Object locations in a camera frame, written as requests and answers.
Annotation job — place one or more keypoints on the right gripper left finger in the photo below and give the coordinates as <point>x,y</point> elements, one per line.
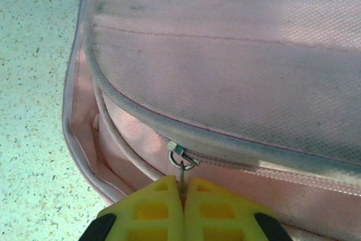
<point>152,215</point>

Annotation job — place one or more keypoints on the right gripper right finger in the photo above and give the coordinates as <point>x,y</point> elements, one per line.
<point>220,215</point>

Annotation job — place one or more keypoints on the pink school backpack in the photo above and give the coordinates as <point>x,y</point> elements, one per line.
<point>225,69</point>

